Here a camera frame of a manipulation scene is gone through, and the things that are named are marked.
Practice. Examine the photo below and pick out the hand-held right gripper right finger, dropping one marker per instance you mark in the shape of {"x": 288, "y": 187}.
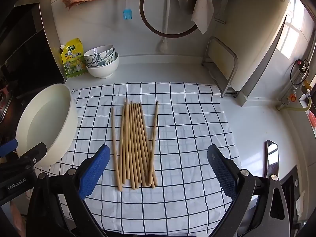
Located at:
{"x": 222, "y": 171}

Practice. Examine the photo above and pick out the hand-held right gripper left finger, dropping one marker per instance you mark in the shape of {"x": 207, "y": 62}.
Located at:
{"x": 97, "y": 170}

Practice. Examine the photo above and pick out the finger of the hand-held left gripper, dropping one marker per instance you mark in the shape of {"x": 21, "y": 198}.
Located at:
{"x": 8, "y": 148}
{"x": 34, "y": 154}

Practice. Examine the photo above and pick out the large white mixing bowl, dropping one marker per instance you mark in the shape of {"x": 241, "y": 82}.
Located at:
{"x": 47, "y": 118}

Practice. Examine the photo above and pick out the bunch of wooden chopsticks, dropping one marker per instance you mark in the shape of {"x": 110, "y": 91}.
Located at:
{"x": 133, "y": 140}

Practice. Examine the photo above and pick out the black smartphone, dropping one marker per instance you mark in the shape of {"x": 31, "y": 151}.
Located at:
{"x": 272, "y": 160}

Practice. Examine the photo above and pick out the white black checkered cloth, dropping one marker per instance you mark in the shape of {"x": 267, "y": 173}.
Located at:
{"x": 187, "y": 128}

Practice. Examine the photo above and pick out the plain white ceramic bowl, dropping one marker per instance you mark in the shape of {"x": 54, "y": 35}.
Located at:
{"x": 103, "y": 70}

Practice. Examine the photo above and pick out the yellow green seasoning pouch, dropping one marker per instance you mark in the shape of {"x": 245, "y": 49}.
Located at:
{"x": 74, "y": 59}

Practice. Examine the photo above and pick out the blue patterned ceramic bowl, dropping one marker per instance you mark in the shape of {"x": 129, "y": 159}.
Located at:
{"x": 98, "y": 54}

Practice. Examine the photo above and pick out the white cutting board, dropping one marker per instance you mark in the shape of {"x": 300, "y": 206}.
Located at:
{"x": 254, "y": 34}

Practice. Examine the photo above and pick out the round brown-rimmed pot lid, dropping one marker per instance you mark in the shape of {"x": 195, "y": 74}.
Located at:
{"x": 145, "y": 21}

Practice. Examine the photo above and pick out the blue silicone basting brush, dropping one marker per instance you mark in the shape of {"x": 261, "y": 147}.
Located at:
{"x": 127, "y": 13}

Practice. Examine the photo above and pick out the beige hanging towel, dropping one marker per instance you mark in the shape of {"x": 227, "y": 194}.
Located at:
{"x": 203, "y": 12}

